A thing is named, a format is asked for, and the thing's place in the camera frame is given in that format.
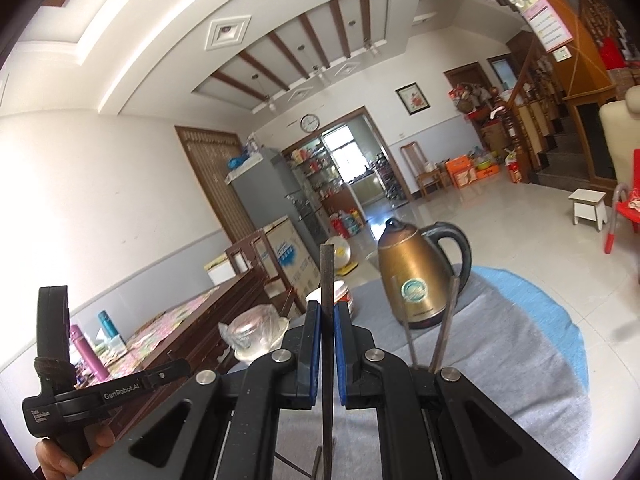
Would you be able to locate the red gift box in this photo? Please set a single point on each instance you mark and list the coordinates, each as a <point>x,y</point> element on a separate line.
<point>517,169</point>

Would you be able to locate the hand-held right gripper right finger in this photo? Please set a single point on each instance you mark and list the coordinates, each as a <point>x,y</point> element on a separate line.
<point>415,420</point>

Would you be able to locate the wooden door bead curtain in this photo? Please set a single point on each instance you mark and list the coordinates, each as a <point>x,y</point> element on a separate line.
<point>215,185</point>

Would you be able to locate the red plastic child chair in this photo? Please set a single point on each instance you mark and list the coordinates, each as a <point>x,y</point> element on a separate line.
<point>627,210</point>

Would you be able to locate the white step stool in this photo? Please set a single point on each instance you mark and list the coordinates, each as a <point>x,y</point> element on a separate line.
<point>589,207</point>

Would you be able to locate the gold electric kettle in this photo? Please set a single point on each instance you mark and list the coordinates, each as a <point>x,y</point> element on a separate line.
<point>415,270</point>

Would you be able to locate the bunch of dark chopsticks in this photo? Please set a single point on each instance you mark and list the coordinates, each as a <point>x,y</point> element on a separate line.
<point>451,310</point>

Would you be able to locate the framed wall picture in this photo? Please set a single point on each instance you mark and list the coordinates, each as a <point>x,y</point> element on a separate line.
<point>413,97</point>

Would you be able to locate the floral cabinet cover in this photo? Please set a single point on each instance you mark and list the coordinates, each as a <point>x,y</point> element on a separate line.
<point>170,320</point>

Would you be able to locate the person's left hand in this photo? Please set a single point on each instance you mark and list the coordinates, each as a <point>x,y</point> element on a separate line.
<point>55,462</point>

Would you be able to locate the cream armchair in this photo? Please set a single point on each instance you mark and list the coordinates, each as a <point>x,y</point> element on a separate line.
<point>622,135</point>

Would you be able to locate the white round fan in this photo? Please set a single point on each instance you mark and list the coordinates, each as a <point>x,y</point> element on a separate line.
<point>346,255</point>

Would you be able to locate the grey tablecloth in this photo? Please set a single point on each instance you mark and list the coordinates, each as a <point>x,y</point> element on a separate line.
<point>500,370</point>

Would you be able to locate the blue bag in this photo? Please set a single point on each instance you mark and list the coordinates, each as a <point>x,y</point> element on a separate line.
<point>239,161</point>

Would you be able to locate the group of plastic jugs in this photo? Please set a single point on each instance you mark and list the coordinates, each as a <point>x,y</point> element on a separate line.
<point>347,222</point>

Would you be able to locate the glass pendant lamp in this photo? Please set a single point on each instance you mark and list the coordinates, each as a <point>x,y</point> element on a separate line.
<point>270,104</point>
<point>320,76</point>
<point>372,49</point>

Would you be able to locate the kitchen shelf with goods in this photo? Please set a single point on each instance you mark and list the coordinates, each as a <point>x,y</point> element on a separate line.
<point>315,175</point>

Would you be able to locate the orange cardboard boxes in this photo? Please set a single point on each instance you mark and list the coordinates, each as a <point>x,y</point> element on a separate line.
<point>467,172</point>

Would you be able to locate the white chest freezer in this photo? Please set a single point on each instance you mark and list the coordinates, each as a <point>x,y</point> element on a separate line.
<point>219,269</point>

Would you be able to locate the wooden staircase railing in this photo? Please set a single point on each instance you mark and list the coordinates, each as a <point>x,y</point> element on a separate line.
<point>520,110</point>

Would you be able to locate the white wall switch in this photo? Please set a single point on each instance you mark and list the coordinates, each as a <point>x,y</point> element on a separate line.
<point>562,54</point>

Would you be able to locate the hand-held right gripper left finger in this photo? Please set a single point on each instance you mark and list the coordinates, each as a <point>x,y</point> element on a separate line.
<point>240,410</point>

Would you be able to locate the round wall clock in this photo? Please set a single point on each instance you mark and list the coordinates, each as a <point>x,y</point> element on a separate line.
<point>310,123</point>

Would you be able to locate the pink wall calendar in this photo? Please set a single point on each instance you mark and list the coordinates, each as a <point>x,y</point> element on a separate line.
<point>547,15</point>

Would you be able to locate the dark wooden dining chair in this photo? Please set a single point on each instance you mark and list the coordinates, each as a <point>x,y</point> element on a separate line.
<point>250,265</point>

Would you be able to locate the teal thermos bottle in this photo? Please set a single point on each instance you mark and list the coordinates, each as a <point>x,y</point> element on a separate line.
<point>107,327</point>

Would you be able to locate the light wooden chair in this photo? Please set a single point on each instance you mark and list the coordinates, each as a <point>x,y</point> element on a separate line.
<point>422,170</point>

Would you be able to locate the dark carved wooden cabinet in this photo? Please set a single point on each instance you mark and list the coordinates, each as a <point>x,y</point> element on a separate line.
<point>190,340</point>

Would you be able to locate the light blue table cover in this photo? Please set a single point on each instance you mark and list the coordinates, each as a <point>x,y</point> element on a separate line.
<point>545,305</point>

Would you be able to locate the grey refrigerator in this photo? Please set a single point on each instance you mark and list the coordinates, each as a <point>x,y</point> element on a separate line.
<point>272,195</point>

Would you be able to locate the pink thermos bottle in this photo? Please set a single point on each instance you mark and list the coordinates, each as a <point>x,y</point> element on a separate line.
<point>87,350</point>

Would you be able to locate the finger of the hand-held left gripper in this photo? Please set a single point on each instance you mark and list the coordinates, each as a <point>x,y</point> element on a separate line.
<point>167,371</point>

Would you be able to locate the white box blue print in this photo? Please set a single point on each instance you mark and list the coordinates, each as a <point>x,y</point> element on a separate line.
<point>290,255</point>

